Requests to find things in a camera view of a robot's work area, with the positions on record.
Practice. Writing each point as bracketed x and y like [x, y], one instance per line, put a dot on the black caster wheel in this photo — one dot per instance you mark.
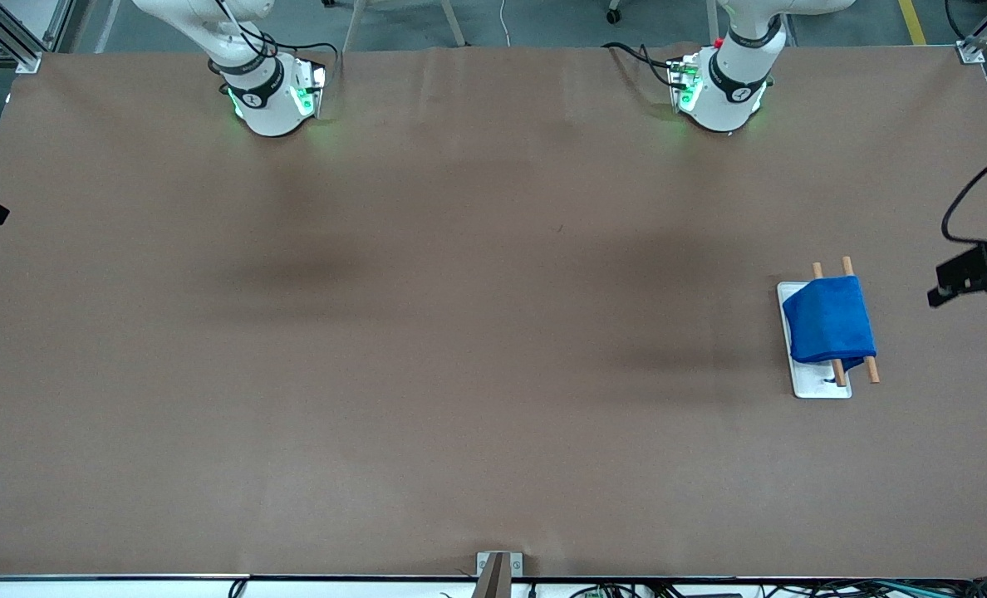
[616, 15]

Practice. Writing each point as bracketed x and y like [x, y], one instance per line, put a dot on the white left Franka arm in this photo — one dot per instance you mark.
[726, 100]

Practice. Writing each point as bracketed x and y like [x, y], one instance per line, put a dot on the white rack base plate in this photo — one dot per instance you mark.
[813, 384]

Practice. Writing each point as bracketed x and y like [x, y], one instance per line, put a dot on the metal table edge bracket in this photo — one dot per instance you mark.
[498, 569]

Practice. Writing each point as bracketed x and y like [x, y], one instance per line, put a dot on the blue microfibre towel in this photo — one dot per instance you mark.
[830, 320]

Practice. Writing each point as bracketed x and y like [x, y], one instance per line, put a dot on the white stand leg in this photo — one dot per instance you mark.
[454, 23]

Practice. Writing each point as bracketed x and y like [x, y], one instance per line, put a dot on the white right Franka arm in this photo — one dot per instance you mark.
[269, 108]

